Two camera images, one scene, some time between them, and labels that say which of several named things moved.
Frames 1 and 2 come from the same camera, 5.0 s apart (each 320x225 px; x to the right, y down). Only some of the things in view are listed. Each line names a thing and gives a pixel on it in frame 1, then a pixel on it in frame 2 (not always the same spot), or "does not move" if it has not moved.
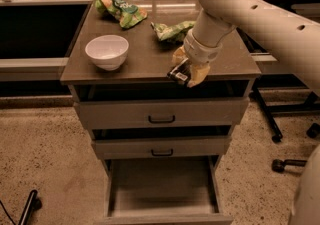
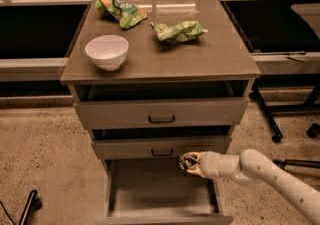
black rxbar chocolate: (182, 71) -> (185, 161)
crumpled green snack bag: (172, 34) does not move
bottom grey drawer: (163, 190) does not move
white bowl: (108, 52) does not move
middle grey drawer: (160, 148) does not move
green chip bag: (128, 15) does not move
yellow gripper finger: (198, 74) -> (196, 171)
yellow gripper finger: (179, 56) -> (194, 155)
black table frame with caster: (282, 81) does not move
